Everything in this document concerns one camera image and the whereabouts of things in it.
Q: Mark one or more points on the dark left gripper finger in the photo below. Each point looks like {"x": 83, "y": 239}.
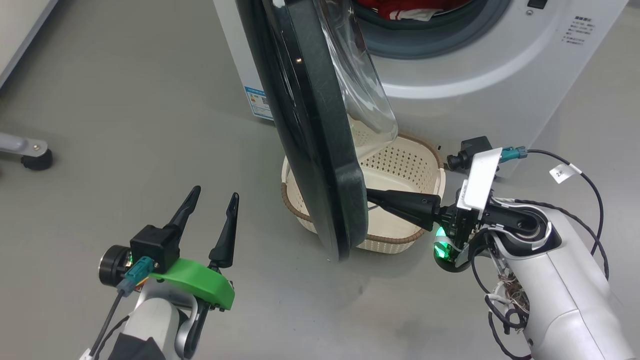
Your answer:
{"x": 227, "y": 240}
{"x": 186, "y": 210}

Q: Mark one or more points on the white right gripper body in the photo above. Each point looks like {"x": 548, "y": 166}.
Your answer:
{"x": 477, "y": 180}

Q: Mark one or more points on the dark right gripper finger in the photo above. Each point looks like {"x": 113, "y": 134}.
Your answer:
{"x": 415, "y": 199}
{"x": 415, "y": 216}

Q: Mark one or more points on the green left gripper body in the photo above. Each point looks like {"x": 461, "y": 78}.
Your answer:
{"x": 200, "y": 282}

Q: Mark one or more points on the black round glass washer door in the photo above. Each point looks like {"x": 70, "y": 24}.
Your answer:
{"x": 305, "y": 125}

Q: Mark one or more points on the red and white garment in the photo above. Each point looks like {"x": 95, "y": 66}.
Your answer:
{"x": 395, "y": 7}

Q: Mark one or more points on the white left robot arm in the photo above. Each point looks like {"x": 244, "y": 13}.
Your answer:
{"x": 150, "y": 320}

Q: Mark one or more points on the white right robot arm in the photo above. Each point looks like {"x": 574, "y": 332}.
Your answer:
{"x": 560, "y": 280}

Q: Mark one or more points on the cream perforated plastic laundry basket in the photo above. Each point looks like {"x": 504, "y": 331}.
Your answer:
{"x": 400, "y": 165}

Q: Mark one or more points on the white front-load washing machine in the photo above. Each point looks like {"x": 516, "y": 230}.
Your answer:
{"x": 475, "y": 85}

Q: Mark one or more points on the blue energy label sticker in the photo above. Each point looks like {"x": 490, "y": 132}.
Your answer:
{"x": 258, "y": 102}

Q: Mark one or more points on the grey stand leg with caster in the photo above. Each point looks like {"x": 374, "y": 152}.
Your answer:
{"x": 20, "y": 145}

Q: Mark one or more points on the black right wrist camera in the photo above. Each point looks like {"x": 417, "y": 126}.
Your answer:
{"x": 475, "y": 147}

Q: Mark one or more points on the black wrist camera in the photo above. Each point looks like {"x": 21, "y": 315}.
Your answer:
{"x": 152, "y": 247}
{"x": 475, "y": 147}

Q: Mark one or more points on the teal right camera connector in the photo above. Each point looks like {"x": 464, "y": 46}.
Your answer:
{"x": 514, "y": 153}

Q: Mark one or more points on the teal camera connector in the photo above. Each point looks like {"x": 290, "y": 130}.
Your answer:
{"x": 514, "y": 153}
{"x": 136, "y": 275}

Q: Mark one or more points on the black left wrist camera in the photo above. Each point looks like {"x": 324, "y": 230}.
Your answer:
{"x": 152, "y": 247}

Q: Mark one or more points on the teal left camera connector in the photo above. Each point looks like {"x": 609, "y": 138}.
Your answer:
{"x": 136, "y": 275}

